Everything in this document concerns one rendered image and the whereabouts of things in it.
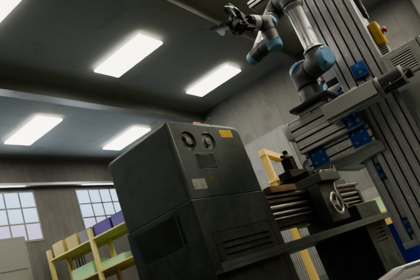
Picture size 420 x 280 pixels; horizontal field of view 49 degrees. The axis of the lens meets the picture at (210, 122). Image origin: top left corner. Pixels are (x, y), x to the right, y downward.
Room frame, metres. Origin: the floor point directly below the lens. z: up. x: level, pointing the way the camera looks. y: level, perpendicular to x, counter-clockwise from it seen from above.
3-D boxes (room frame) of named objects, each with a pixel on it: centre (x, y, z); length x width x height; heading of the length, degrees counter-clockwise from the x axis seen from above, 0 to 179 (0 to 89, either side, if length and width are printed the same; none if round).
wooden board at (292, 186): (2.97, -0.13, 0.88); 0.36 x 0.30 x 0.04; 55
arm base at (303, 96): (2.34, -0.55, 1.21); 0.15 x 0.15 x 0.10
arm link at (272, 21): (2.07, -0.43, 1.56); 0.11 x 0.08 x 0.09; 129
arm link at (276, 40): (2.08, -0.42, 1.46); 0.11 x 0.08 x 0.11; 39
